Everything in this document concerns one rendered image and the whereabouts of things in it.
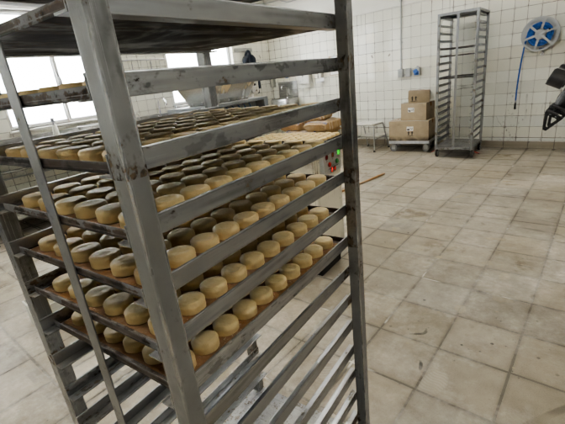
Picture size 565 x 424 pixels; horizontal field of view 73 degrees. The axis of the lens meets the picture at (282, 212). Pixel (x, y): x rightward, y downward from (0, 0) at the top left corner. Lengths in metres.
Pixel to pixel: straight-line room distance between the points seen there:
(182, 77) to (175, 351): 0.37
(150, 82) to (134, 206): 0.16
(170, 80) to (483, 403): 1.68
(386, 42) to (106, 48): 6.41
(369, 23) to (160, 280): 6.57
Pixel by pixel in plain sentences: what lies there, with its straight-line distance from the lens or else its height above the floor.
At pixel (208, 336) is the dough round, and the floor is 0.88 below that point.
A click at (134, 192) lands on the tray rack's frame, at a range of 0.48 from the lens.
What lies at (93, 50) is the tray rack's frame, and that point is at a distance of 0.46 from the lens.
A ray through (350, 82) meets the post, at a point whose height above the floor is 1.28.
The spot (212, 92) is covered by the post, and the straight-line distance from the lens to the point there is 1.21.
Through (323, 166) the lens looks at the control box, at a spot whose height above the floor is 0.76.
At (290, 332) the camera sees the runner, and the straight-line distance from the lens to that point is 0.87.
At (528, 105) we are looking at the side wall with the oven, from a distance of 6.25.
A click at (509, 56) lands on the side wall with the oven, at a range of 6.25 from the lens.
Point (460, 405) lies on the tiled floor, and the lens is 1.85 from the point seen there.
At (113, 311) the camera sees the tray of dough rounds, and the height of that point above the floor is 0.96.
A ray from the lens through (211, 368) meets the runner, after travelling 0.69.
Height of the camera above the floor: 1.31
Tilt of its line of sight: 20 degrees down
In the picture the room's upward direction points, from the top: 7 degrees counter-clockwise
